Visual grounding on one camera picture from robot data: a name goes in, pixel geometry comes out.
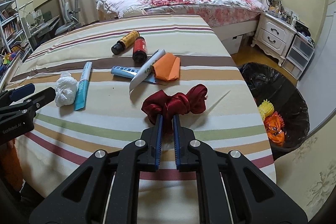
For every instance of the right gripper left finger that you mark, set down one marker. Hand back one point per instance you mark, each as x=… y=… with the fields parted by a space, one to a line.
x=150 y=144

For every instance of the white tissue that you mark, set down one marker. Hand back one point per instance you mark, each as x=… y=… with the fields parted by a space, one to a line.
x=66 y=88

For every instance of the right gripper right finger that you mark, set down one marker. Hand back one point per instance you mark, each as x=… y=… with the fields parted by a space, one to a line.
x=185 y=146

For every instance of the white under-bed box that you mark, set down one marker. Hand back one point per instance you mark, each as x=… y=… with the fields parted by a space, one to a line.
x=232 y=45

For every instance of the orange snack wrapper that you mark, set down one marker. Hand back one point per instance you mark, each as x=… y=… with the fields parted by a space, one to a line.
x=274 y=125

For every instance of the white wardrobe door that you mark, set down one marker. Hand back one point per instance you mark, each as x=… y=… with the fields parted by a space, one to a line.
x=317 y=85

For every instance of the grey desk chair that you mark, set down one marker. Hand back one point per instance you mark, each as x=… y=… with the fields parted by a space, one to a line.
x=71 y=19

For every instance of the white nightstand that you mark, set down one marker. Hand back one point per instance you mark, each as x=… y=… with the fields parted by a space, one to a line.
x=274 y=37

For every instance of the bookshelf with books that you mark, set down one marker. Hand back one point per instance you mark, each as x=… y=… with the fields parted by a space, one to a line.
x=14 y=41

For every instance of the clear plastic drawer unit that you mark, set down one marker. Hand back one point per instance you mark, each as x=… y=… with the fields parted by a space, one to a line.
x=299 y=55

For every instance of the dark red satin scrunchie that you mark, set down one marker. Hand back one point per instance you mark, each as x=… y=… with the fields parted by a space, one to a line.
x=159 y=103

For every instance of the pink floral quilt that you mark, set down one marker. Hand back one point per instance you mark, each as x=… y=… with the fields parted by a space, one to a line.
x=216 y=13

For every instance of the grey study desk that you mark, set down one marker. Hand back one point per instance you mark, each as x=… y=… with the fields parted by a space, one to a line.
x=35 y=26

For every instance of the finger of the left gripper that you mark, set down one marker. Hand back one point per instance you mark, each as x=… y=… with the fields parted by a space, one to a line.
x=22 y=92
x=39 y=100

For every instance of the teal white tube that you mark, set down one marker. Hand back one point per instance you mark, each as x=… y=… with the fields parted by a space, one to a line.
x=82 y=89

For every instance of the red small bottle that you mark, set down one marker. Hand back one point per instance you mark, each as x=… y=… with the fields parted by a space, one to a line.
x=139 y=50

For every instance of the blue squeezed tube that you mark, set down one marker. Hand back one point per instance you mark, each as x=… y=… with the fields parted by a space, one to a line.
x=130 y=73

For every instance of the white tube green text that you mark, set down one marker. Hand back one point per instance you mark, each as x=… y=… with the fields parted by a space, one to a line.
x=145 y=70

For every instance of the yellow small bottle black cap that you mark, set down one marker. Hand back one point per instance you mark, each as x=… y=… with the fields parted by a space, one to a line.
x=125 y=42

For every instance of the striped bed sheet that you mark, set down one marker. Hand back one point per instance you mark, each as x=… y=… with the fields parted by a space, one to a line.
x=63 y=138

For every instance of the black lined trash bin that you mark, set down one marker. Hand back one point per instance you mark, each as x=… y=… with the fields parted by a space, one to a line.
x=266 y=83

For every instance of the orange cloth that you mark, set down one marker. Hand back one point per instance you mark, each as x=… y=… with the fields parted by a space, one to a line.
x=10 y=166

